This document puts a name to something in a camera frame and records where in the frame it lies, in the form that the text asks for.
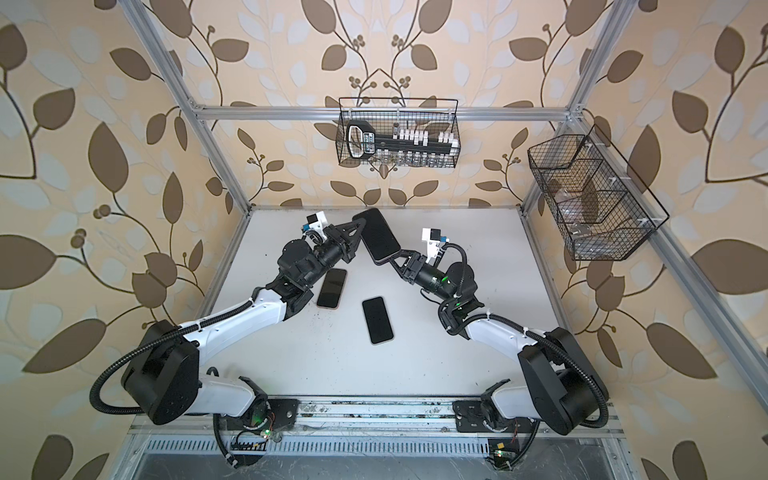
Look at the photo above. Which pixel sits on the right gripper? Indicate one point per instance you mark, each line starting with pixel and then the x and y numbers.
pixel 415 260

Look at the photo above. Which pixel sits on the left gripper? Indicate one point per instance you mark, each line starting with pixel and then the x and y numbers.
pixel 336 241

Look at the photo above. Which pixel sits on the purple phone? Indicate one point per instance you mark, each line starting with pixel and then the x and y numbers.
pixel 378 237

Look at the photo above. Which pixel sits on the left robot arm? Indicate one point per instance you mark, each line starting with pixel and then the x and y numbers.
pixel 165 375

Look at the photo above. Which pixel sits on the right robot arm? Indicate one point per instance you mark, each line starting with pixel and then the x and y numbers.
pixel 562 389

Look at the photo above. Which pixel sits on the phone in pink case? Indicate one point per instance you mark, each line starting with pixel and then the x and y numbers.
pixel 331 289

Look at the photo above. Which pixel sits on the phone in white case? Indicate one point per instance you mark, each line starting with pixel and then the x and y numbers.
pixel 377 320

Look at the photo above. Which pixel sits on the black tool in basket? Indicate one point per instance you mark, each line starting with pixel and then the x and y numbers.
pixel 397 142

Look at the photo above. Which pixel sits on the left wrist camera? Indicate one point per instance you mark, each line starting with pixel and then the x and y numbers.
pixel 314 229

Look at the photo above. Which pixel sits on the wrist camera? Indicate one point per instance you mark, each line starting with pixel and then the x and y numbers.
pixel 314 229
pixel 435 242

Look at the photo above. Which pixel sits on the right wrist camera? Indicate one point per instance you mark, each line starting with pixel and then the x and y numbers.
pixel 435 242

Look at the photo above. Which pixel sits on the back wire basket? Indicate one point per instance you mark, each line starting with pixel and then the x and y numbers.
pixel 443 111

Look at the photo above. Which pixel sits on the wire basket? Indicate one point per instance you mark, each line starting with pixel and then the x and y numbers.
pixel 443 111
pixel 597 201

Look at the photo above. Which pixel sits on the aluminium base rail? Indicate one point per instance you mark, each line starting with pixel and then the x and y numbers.
pixel 370 416

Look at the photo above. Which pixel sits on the right wire basket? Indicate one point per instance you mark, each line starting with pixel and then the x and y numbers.
pixel 597 201

